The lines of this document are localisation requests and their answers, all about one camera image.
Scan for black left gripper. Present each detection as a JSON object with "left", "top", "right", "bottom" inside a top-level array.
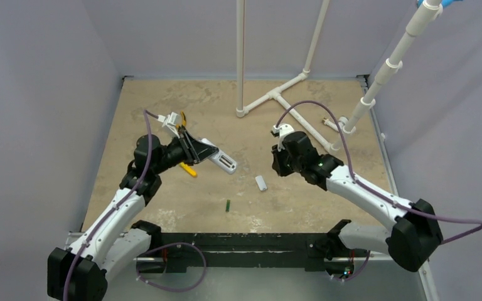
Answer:
[{"left": 153, "top": 130, "right": 218, "bottom": 176}]

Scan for white remote control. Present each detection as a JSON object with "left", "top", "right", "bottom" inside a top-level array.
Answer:
[{"left": 200, "top": 138, "right": 237, "bottom": 175}]

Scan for white battery cover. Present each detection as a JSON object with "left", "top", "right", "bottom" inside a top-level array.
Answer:
[{"left": 255, "top": 176, "right": 267, "bottom": 191}]

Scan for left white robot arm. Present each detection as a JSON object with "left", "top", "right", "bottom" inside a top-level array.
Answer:
[{"left": 47, "top": 127, "right": 223, "bottom": 300}]

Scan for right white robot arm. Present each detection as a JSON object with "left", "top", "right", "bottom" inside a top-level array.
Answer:
[{"left": 271, "top": 124, "right": 443, "bottom": 272}]

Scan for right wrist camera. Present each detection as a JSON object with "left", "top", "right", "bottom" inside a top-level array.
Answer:
[{"left": 271, "top": 124, "right": 294, "bottom": 152}]

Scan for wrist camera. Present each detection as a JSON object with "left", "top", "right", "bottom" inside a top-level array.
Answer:
[
  {"left": 271, "top": 124, "right": 294, "bottom": 152},
  {"left": 157, "top": 112, "right": 181, "bottom": 138}
]

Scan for yellow handled pliers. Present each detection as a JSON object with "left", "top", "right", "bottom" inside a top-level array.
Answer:
[{"left": 180, "top": 111, "right": 187, "bottom": 127}]

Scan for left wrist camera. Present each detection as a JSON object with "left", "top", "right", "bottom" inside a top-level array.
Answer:
[{"left": 157, "top": 112, "right": 181, "bottom": 138}]

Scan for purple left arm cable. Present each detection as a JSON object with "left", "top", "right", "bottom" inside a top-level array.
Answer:
[{"left": 62, "top": 109, "right": 161, "bottom": 301}]

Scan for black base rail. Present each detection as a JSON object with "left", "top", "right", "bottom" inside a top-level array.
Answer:
[{"left": 137, "top": 233, "right": 367, "bottom": 274}]

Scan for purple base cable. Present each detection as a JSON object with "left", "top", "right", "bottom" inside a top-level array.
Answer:
[{"left": 135, "top": 242, "right": 207, "bottom": 293}]

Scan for white PVC pipe frame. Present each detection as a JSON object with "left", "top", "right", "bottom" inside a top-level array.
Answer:
[{"left": 235, "top": 0, "right": 446, "bottom": 156}]

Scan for aluminium frame rail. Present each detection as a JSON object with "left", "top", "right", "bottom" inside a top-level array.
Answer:
[{"left": 356, "top": 75, "right": 439, "bottom": 301}]

